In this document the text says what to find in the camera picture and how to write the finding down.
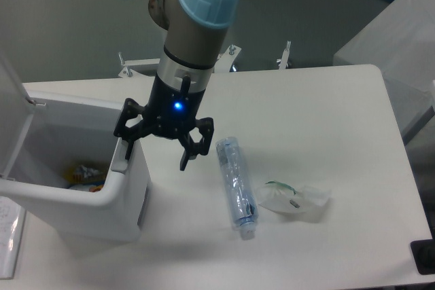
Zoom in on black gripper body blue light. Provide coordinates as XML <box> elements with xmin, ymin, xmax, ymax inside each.
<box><xmin>144</xmin><ymin>76</ymin><xmax>205</xmax><ymax>139</ymax></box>

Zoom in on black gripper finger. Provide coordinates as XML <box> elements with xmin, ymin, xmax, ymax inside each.
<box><xmin>179</xmin><ymin>117</ymin><xmax>214</xmax><ymax>171</ymax></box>
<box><xmin>114</xmin><ymin>98</ymin><xmax>155</xmax><ymax>160</ymax></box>

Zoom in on white push-lid trash can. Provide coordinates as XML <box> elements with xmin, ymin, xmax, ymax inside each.
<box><xmin>1</xmin><ymin>58</ymin><xmax>150</xmax><ymax>242</ymax></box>

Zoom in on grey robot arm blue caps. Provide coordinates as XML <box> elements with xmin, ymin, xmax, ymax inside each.
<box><xmin>114</xmin><ymin>0</ymin><xmax>239</xmax><ymax>168</ymax></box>

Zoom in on colourful trash inside can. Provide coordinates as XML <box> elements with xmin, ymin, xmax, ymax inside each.
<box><xmin>63</xmin><ymin>164</ymin><xmax>108</xmax><ymax>193</ymax></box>

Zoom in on crushed clear plastic bottle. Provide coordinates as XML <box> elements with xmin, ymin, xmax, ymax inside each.
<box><xmin>215</xmin><ymin>137</ymin><xmax>258</xmax><ymax>240</ymax></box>

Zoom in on crumpled clear plastic wrapper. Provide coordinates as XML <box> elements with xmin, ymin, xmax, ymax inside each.
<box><xmin>254</xmin><ymin>180</ymin><xmax>332</xmax><ymax>223</ymax></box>

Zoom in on laminated paper sheet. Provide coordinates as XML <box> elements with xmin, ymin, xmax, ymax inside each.
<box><xmin>1</xmin><ymin>196</ymin><xmax>26</xmax><ymax>280</ymax></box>

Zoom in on grey cabinet beside table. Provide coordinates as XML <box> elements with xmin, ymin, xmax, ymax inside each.
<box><xmin>333</xmin><ymin>0</ymin><xmax>434</xmax><ymax>143</ymax></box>

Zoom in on black device at table edge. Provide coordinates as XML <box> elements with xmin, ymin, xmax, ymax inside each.
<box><xmin>411</xmin><ymin>239</ymin><xmax>434</xmax><ymax>275</ymax></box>

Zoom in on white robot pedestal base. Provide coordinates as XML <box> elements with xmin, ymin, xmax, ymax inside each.
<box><xmin>118</xmin><ymin>41</ymin><xmax>292</xmax><ymax>78</ymax></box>

